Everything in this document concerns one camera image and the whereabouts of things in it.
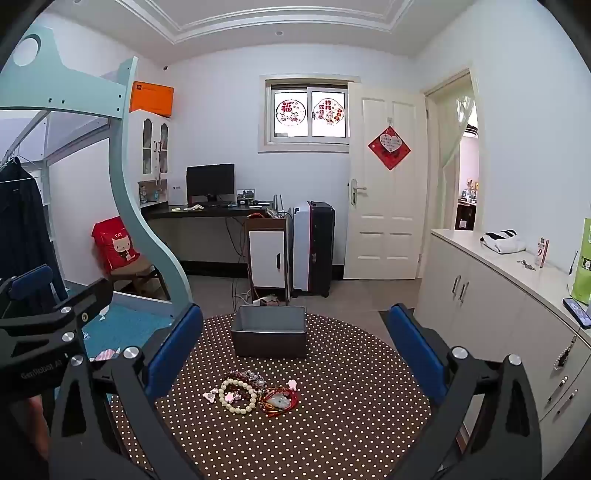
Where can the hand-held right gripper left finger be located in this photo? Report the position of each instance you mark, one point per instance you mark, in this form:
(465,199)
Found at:
(175,353)

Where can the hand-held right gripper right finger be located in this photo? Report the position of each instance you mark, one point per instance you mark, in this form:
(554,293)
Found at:
(415,353)

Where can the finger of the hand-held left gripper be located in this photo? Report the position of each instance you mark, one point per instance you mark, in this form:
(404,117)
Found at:
(90,302)
(32,282)

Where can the grey metal box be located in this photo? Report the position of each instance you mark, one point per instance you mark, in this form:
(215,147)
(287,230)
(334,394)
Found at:
(268,342)

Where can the person's left forearm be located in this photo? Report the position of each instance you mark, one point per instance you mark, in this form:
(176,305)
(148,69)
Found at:
(36,424)

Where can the blue mattress cover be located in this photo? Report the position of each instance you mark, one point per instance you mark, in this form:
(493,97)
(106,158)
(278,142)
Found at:
(134,323)

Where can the wooden chair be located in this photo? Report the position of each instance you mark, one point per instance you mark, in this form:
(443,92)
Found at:
(138,272)

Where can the red cat cushion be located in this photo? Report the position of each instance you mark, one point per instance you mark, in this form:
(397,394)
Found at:
(113,244)

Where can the white sideboard cabinet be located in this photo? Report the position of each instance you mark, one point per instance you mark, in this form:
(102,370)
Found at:
(489,300)

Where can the white power strip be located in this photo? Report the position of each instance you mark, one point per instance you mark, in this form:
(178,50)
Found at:
(265,301)

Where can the round polka dot table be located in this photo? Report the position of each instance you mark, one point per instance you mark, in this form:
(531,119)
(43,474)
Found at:
(323,415)

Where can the brown cabinet with white door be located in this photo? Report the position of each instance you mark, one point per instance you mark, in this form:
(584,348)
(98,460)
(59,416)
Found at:
(265,258)

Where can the folded black and white clothing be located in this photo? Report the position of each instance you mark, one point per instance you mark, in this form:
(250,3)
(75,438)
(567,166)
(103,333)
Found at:
(503,242)

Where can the white box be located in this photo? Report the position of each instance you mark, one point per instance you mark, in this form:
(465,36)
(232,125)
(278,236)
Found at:
(178,191)

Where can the bunch of keys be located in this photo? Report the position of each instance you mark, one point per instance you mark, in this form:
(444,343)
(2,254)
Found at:
(526,264)

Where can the black and white suitcase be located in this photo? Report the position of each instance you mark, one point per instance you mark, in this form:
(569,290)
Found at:
(318,249)

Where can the black top desk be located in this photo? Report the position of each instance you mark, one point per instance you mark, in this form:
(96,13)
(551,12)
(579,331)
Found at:
(207,213)

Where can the white panel door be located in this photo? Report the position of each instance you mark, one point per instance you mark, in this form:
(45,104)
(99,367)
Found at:
(383,207)

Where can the small desk calendar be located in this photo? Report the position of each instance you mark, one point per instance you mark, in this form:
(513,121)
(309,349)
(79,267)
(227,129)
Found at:
(541,254)

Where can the black smartphone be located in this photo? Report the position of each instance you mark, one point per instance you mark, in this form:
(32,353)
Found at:
(577,313)

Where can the white glass door cabinet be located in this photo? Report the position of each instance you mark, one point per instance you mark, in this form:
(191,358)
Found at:
(136,138)

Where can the black computer monitor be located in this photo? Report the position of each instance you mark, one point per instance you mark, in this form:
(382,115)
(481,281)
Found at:
(210,180)

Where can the green bag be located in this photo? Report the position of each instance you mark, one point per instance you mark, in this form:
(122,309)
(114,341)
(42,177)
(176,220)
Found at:
(582,267)

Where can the red diamond door decoration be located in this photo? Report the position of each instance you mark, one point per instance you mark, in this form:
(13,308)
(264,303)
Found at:
(389,147)

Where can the orange cardboard box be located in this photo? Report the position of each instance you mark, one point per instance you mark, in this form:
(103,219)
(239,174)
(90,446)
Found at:
(152,99)

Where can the red figure window sticker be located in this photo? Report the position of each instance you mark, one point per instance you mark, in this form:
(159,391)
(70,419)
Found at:
(331,111)

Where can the white framed window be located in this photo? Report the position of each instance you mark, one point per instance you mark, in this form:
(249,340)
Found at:
(308,115)

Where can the red round window sticker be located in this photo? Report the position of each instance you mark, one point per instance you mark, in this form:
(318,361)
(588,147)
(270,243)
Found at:
(288,112)

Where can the teal bunk bed frame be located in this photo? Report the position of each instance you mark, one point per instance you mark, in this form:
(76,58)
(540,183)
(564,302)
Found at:
(138,207)

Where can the small photo frame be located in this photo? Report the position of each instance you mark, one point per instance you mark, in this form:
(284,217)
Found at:
(245,193)

